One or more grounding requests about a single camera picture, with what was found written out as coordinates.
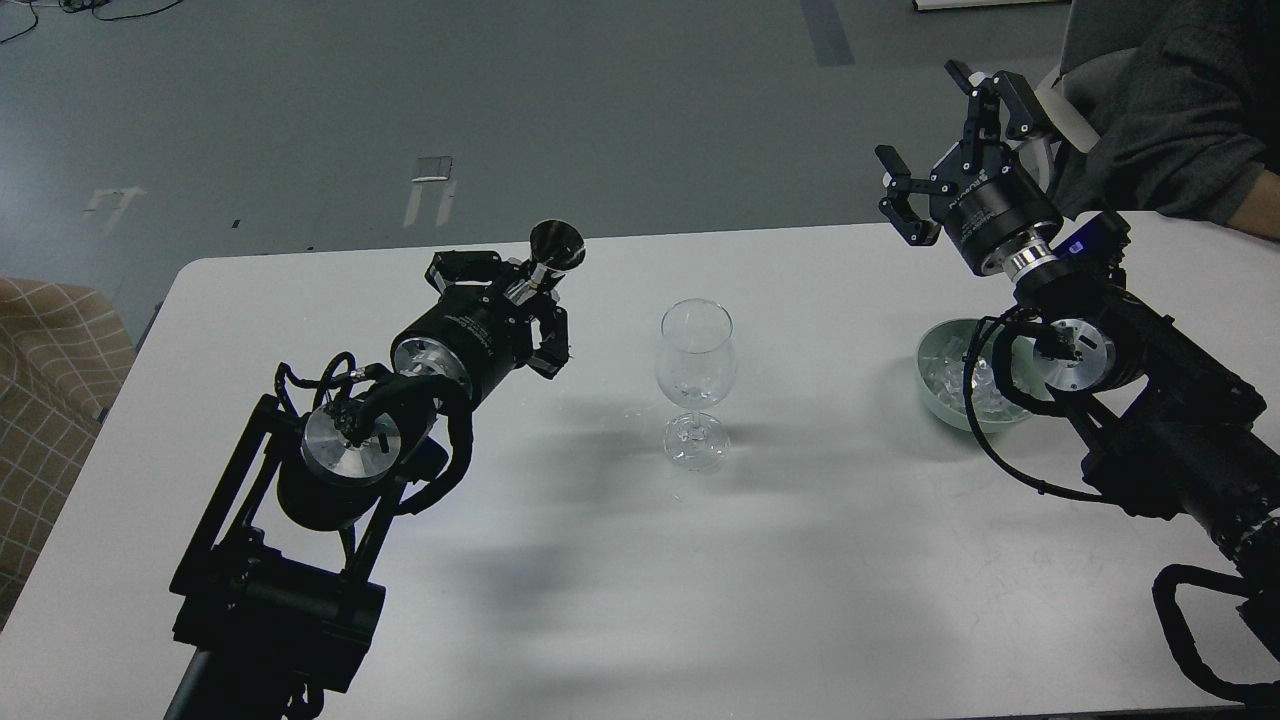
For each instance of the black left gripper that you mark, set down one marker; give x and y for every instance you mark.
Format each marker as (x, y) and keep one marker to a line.
(472, 339)

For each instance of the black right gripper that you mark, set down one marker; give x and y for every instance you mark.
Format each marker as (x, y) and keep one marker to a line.
(997, 204)

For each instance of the steel cocktail jigger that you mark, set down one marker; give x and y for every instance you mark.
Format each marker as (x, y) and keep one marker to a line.
(556, 248)

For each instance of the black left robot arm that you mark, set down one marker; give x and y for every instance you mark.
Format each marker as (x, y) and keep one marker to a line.
(278, 599)

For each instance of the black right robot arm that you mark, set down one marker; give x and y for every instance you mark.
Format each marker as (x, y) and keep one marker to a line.
(1168, 429)

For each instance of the green bowl of ice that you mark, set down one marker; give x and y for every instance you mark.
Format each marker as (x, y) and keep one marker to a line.
(940, 357)

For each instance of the clear wine glass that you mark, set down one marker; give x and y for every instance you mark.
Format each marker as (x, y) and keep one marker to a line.
(695, 368)

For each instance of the white office chair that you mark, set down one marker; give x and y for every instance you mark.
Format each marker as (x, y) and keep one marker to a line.
(1066, 96)

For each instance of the grey floor plate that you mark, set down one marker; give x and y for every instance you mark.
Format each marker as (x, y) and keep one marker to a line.
(432, 169)

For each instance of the person in grey sweater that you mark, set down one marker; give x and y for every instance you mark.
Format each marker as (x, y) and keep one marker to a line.
(1189, 128)

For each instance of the beige checked cloth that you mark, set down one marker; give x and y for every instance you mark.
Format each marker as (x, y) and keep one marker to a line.
(65, 355)

